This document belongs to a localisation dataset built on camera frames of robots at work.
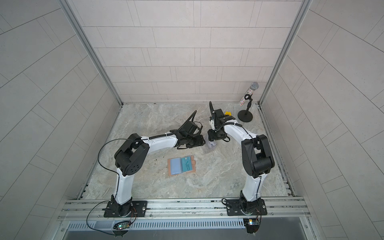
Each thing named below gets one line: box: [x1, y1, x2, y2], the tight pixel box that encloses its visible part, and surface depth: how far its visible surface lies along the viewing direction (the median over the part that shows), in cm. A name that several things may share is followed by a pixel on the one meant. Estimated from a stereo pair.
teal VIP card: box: [181, 156, 193, 172], surface depth 86 cm
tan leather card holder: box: [167, 155, 196, 176], surface depth 86 cm
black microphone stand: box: [237, 93, 253, 123], surface depth 109 cm
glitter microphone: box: [239, 81, 260, 107], surface depth 92 cm
